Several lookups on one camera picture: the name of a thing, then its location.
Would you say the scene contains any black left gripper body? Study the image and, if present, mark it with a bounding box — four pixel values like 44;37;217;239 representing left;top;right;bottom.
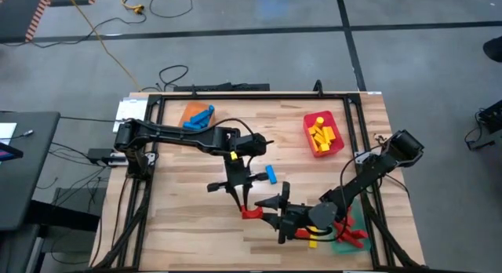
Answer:
206;150;270;193

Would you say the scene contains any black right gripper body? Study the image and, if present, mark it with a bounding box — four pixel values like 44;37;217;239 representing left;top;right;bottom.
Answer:
274;181;315;245

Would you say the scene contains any orange plastic bin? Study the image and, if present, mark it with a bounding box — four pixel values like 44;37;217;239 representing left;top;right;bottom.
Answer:
178;101;216;132

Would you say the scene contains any red plastic bin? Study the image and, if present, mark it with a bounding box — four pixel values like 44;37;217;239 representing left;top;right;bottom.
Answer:
303;110;346;159

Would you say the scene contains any green plastic bin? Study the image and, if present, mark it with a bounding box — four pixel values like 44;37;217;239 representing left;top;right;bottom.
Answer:
329;198;372;255

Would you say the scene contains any black power strip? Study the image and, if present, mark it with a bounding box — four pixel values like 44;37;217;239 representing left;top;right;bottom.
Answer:
173;82;271;93

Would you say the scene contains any white paper booklet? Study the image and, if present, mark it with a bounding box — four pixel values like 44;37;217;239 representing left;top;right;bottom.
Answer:
113;98;150;133

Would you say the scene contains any black power brick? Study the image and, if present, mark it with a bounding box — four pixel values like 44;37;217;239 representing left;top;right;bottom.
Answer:
86;147;115;164

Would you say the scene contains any black desk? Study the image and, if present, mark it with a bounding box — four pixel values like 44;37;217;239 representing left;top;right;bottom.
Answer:
0;111;62;231

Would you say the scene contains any dark tablet screen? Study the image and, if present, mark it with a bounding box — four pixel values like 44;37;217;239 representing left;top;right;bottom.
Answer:
0;141;24;162

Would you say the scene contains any white paper sheet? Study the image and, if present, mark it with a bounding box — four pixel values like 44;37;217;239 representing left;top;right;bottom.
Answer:
0;122;19;147

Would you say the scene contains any person's shoe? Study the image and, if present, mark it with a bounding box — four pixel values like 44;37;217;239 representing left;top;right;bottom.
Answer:
482;36;502;64

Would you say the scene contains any large striped black floor mat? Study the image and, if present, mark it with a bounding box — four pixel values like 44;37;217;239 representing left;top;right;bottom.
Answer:
0;0;56;43

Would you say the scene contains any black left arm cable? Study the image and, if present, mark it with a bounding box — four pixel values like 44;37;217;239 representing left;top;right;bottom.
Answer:
136;118;258;140

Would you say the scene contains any black metal table frame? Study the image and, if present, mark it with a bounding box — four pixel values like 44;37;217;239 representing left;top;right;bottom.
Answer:
89;92;428;272

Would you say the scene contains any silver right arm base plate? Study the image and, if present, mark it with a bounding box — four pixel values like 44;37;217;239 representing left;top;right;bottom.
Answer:
354;149;373;165

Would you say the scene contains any looped black floor cable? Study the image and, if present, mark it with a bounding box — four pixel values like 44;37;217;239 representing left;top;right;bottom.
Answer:
158;64;190;92

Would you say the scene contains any long black floor cable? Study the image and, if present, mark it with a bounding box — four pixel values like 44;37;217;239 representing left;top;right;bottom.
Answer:
2;0;194;47

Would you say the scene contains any yellow extension cable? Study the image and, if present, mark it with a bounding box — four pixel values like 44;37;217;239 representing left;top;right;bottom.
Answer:
62;0;147;92

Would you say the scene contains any black equipment with cables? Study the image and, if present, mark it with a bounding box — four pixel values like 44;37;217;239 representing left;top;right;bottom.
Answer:
463;100;502;151

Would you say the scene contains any cable with silver plug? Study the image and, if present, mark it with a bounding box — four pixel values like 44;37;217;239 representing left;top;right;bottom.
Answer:
0;129;35;141

